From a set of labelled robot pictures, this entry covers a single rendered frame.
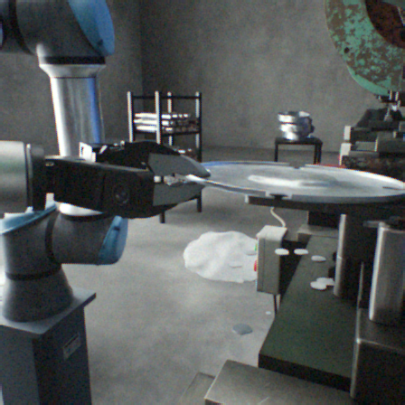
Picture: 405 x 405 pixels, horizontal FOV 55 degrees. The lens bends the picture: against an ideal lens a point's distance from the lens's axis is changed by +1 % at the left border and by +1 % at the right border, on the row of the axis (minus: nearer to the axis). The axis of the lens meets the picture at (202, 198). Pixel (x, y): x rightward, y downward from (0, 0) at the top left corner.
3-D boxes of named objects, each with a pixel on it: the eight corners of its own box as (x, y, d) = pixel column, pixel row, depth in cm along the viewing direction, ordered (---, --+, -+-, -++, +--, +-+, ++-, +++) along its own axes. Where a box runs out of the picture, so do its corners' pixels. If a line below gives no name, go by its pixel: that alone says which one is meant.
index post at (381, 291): (368, 321, 35) (380, 221, 33) (368, 306, 38) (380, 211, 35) (402, 328, 34) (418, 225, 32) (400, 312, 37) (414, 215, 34)
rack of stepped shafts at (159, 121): (165, 225, 283) (162, 91, 259) (128, 212, 313) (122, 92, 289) (205, 212, 313) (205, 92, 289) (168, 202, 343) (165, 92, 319)
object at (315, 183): (438, 218, 35) (440, 209, 35) (148, 184, 43) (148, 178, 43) (389, 176, 62) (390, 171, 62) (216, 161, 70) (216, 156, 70)
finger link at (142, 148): (176, 140, 47) (104, 138, 43) (182, 141, 46) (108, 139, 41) (174, 178, 48) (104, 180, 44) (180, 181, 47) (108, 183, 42)
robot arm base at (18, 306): (-16, 315, 83) (-23, 272, 81) (35, 283, 97) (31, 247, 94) (41, 327, 78) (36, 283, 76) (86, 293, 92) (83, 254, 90)
